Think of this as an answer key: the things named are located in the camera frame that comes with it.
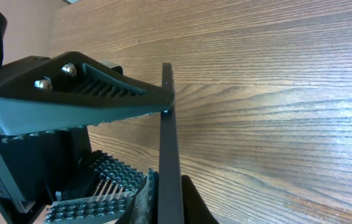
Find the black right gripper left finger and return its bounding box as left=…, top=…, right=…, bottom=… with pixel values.
left=116, top=169, right=158, bottom=224

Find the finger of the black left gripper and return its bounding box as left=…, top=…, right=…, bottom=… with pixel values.
left=0, top=52, right=174, bottom=139

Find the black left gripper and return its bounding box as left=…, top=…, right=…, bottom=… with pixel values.
left=0, top=55, right=147, bottom=224

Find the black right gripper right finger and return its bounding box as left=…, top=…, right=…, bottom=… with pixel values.
left=181, top=175, right=219, bottom=224

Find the Samsung Galaxy smartphone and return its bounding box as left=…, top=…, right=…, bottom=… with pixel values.
left=157, top=62, right=185, bottom=224

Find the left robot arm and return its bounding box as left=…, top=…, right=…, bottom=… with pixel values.
left=0, top=13, right=184, bottom=223

